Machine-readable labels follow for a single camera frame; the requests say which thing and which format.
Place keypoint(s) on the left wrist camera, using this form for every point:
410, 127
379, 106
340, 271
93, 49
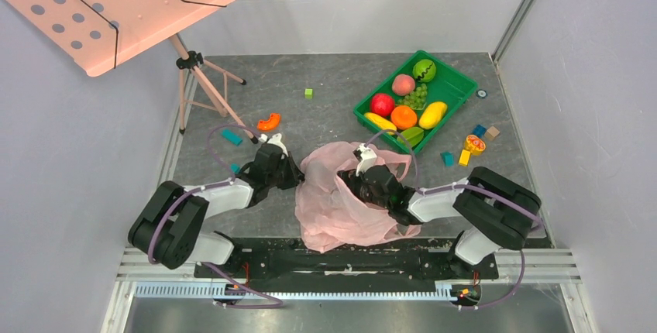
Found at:
275, 140

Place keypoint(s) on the teal rectangular block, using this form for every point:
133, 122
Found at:
447, 158

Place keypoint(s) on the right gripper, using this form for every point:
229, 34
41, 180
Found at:
352, 182

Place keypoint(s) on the red fake fruit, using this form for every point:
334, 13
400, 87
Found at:
382, 104

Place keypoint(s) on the teal long block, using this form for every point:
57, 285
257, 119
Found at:
231, 137

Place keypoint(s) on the orange fake fruit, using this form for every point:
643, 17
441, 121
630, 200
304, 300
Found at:
403, 117

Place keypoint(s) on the orange arch block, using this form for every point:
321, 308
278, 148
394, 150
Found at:
269, 124

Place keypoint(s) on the pink fake peach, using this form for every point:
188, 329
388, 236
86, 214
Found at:
403, 85

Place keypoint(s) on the small teal cube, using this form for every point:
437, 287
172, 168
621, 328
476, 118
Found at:
235, 168

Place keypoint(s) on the green fake grapes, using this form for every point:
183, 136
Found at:
416, 99

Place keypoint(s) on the green plastic tray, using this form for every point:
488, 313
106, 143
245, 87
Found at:
448, 85

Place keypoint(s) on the small green cube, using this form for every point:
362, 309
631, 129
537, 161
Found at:
308, 93

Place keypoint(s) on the pink music stand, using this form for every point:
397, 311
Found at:
99, 35

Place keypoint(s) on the green fake starfruit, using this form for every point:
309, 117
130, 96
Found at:
413, 135

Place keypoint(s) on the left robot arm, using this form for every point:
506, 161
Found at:
169, 230

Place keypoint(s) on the blue toy brick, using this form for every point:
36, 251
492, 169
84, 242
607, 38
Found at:
479, 131

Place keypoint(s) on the yellow fake corn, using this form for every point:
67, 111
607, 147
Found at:
380, 122

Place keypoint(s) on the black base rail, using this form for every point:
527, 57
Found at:
407, 265

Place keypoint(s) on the pink plastic bag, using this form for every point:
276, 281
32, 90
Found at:
330, 215

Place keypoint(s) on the wooden cube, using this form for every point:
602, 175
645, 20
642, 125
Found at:
492, 133

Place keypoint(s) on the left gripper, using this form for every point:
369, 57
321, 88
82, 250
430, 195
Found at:
296, 175

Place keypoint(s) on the green fake melon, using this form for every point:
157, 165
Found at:
424, 70

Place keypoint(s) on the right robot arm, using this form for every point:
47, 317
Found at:
501, 213

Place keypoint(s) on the yellow rectangular block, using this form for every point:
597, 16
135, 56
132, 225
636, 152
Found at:
464, 158

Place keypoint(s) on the yellow fake lemon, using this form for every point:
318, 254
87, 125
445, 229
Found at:
432, 115

